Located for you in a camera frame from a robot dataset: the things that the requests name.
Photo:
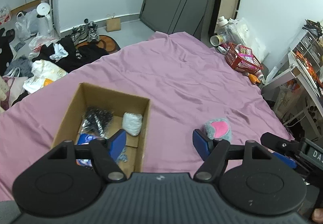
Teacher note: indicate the grey drawer organizer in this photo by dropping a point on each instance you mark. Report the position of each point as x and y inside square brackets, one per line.
[307, 44]

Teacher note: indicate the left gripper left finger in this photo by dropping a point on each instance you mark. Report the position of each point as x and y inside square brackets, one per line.
[104, 152]

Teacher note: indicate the person's right hand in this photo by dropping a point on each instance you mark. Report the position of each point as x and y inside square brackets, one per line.
[317, 215]

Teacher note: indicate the white desk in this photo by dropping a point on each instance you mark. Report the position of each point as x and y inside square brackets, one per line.
[295, 71]

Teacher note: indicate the pink bed sheet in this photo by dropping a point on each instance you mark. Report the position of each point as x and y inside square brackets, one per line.
[187, 83]

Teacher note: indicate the orange small bottle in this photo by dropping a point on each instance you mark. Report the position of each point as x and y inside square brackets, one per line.
[253, 79]

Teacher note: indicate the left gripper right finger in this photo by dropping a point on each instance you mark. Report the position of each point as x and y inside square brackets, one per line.
[214, 155]

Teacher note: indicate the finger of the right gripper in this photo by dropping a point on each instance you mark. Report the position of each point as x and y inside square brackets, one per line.
[288, 161]

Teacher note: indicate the pink snack packet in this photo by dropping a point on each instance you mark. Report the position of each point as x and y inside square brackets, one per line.
[245, 53]

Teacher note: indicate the pair of sneakers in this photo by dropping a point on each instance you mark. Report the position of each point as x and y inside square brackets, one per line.
[87, 31]

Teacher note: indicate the black clothes pile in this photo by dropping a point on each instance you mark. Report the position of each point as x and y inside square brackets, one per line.
[75, 58]

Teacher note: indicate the open cardboard box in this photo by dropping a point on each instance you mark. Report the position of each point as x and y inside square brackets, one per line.
[89, 95]

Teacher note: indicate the black mesh fabric bundle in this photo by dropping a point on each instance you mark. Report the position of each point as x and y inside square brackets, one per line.
[96, 121]

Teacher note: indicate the tape roll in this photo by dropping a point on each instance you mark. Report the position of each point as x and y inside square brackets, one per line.
[217, 40]

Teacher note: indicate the white soft pouch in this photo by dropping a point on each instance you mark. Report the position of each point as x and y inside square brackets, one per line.
[132, 123]

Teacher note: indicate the grey pink plush toy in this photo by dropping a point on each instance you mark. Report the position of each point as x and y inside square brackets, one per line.
[218, 128]

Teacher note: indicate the small brown paper bag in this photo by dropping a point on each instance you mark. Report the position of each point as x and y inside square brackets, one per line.
[113, 23]

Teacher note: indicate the red plastic basket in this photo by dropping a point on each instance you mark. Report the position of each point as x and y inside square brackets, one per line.
[239, 64]

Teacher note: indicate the clear plastic bottle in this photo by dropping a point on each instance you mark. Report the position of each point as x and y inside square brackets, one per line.
[228, 30]

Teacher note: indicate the white plastic bag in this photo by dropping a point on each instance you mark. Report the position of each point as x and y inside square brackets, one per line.
[26, 24]

